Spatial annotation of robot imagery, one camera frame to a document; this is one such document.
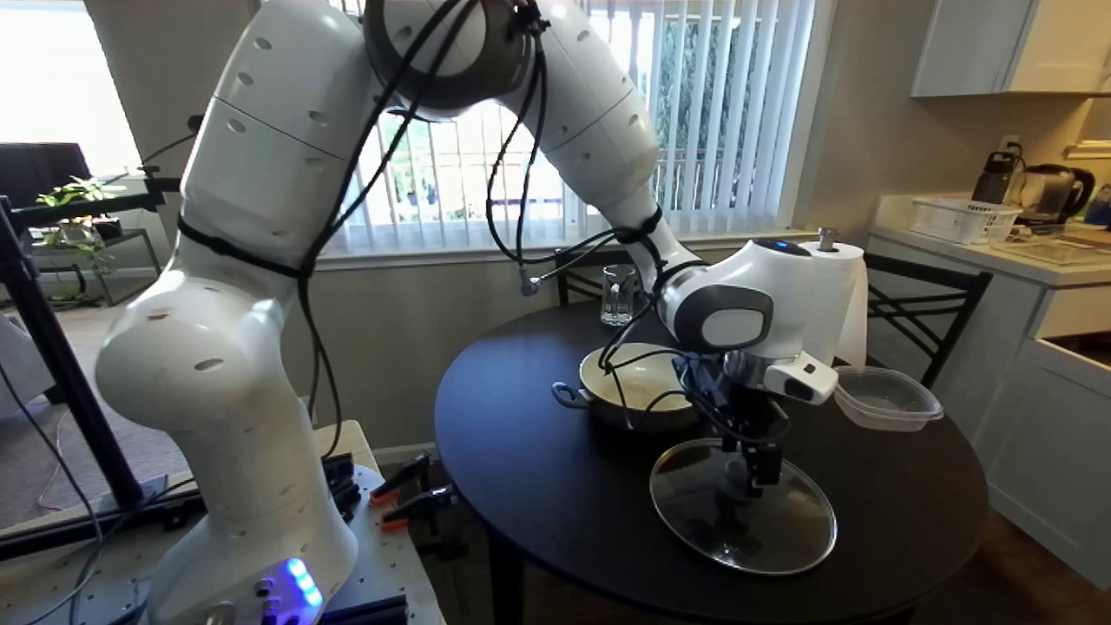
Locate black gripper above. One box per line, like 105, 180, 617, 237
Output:
681, 355, 793, 492

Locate glass pot lid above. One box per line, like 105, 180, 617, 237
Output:
650, 438, 840, 577

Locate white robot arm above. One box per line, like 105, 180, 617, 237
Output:
95, 0, 838, 625

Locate grey cooking pot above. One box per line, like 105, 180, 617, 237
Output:
554, 342, 697, 433

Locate white paper towel roll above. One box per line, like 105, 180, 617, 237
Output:
803, 232, 869, 367

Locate round black table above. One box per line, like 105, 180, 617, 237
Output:
436, 305, 989, 625

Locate clear glass mug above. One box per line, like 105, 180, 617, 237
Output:
601, 263, 639, 326

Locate black chair behind table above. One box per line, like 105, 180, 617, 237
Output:
555, 248, 631, 305

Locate clear countertop storage bin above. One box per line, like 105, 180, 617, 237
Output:
911, 200, 1018, 248

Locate black chair near counter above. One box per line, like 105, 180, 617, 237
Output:
866, 254, 994, 387

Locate white vertical window blinds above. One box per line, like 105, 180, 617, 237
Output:
326, 0, 827, 259

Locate black electric kettle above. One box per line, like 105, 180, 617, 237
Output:
1022, 164, 1097, 232

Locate white upper kitchen cabinet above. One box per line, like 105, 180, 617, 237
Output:
914, 0, 1111, 97

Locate green potted plant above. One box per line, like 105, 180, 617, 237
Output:
33, 176, 142, 278

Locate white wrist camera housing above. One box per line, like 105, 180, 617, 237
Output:
762, 355, 838, 406

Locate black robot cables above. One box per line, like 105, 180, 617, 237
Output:
291, 0, 724, 463

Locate black camera tripod stand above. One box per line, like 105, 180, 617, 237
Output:
0, 190, 207, 560

